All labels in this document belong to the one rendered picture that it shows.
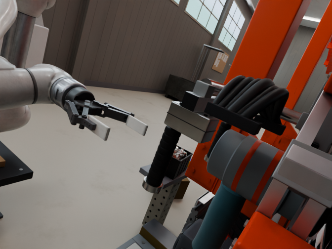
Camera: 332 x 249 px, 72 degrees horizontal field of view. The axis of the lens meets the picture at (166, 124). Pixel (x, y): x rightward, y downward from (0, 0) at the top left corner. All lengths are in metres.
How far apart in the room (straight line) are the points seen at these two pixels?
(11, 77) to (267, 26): 0.91
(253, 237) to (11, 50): 1.17
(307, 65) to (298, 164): 2.70
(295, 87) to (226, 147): 2.45
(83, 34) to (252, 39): 3.59
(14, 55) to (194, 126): 0.98
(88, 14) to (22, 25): 3.19
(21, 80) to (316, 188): 0.66
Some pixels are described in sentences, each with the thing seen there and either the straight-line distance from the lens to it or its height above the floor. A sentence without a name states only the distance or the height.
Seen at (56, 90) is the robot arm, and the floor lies 0.84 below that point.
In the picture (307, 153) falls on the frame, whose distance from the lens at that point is 0.32.
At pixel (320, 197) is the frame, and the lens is 0.32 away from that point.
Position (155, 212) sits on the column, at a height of 0.14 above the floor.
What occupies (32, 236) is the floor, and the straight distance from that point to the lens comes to 1.42.
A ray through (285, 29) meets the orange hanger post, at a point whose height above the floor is 1.28.
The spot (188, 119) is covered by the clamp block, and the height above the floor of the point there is 0.93.
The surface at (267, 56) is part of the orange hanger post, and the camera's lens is 1.04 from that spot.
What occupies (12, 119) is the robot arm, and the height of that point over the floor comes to 0.50.
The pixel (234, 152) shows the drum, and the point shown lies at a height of 0.88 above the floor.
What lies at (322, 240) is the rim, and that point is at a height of 0.84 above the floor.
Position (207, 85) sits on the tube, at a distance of 0.42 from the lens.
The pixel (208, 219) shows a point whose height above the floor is 0.61.
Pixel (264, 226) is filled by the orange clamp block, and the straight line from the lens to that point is 0.31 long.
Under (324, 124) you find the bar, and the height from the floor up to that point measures 1.01.
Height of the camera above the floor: 1.02
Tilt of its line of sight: 15 degrees down
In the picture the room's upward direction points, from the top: 21 degrees clockwise
